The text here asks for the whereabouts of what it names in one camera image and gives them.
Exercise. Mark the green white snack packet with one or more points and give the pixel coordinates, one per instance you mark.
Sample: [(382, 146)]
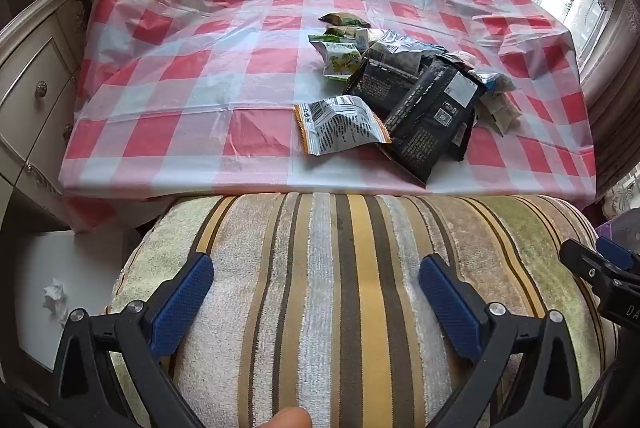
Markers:
[(337, 58)]

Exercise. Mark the orange silver snack packet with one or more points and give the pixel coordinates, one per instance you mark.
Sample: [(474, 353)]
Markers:
[(335, 123)]

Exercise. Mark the clear beige nut packet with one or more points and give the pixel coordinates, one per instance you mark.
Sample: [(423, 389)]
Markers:
[(502, 115)]

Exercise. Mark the dark green snack packet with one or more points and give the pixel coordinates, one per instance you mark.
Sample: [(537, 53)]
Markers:
[(342, 19)]

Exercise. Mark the medium black snack packet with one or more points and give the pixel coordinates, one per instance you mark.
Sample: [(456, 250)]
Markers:
[(375, 83)]

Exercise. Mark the white box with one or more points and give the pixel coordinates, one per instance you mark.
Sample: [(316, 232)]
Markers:
[(627, 230)]

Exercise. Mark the cream wooden cabinet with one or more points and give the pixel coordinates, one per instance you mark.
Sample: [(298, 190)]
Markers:
[(30, 118)]

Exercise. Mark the small green white candy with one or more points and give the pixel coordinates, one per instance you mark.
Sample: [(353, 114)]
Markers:
[(345, 33)]

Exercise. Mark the person's left hand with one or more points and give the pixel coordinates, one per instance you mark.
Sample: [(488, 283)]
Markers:
[(290, 419)]

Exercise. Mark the pink patterned curtain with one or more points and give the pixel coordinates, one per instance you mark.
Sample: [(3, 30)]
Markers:
[(615, 118)]

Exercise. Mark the striped towel cushion cover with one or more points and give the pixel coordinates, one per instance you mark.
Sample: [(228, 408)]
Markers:
[(320, 308)]

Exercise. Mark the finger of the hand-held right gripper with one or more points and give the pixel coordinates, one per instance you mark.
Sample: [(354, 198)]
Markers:
[(582, 265), (616, 252)]

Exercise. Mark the silver blue snack packet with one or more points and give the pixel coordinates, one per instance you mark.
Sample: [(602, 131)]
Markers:
[(395, 48)]

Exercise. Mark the large black snack packet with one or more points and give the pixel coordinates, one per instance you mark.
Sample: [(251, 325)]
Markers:
[(425, 128)]

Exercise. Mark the white blue snack packet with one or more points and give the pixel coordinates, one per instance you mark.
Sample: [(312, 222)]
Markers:
[(497, 83)]

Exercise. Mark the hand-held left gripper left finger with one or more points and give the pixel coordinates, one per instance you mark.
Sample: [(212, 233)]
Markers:
[(182, 303)]

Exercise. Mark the red white checked tablecloth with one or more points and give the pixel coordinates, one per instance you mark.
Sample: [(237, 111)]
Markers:
[(200, 73)]

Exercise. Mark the crumpled white tissue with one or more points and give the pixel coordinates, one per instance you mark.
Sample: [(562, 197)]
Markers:
[(54, 300)]

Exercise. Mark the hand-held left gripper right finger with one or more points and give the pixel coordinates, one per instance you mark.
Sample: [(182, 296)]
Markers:
[(450, 308)]

